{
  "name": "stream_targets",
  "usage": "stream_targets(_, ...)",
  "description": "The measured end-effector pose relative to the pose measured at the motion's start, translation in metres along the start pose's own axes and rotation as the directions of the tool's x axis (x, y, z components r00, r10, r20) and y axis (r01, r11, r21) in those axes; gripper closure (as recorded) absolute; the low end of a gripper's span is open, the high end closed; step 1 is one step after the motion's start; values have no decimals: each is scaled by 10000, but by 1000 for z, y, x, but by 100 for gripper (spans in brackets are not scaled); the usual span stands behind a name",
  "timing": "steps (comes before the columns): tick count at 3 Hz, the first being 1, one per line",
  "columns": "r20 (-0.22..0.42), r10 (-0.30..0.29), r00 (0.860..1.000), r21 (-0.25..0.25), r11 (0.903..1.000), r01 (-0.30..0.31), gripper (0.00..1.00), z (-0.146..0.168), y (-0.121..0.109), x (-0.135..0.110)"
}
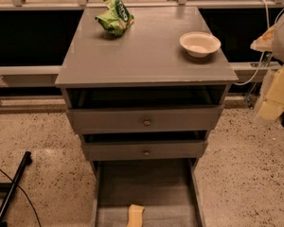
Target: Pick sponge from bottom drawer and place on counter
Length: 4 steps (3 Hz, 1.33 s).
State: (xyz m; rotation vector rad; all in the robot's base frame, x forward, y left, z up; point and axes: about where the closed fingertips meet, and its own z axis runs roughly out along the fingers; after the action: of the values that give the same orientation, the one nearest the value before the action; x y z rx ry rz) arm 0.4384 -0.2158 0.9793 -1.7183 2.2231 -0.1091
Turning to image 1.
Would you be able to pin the yellow sponge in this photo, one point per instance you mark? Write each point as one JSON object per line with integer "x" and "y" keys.
{"x": 135, "y": 216}

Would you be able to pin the grey middle drawer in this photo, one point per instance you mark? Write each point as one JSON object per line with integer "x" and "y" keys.
{"x": 135, "y": 151}

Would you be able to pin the brass drawer knob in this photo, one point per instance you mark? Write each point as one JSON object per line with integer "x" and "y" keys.
{"x": 147, "y": 122}
{"x": 146, "y": 153}

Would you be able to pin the black metal stand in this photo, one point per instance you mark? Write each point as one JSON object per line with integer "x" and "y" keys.
{"x": 7, "y": 190}

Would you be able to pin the grey drawer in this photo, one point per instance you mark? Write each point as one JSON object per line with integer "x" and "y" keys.
{"x": 135, "y": 151}
{"x": 93, "y": 121}
{"x": 165, "y": 189}

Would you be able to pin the green chip bag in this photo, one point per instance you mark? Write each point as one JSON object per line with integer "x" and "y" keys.
{"x": 116, "y": 19}

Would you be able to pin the grey drawer cabinet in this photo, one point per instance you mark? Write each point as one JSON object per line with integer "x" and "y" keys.
{"x": 144, "y": 68}

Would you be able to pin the brass middle drawer knob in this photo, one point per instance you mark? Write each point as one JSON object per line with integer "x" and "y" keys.
{"x": 146, "y": 153}

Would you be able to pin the grey bottom drawer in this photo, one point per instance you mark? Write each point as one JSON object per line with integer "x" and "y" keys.
{"x": 165, "y": 189}

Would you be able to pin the white bowl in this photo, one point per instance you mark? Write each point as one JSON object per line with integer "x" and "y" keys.
{"x": 199, "y": 44}

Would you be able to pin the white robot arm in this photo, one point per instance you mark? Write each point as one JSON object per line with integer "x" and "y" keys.
{"x": 278, "y": 51}

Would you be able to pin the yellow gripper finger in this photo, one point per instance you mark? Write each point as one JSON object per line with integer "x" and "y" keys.
{"x": 265, "y": 42}
{"x": 270, "y": 105}

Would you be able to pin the brass top drawer knob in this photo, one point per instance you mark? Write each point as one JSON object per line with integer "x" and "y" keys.
{"x": 147, "y": 122}

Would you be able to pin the grey top drawer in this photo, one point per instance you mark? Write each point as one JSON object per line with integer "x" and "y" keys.
{"x": 93, "y": 121}

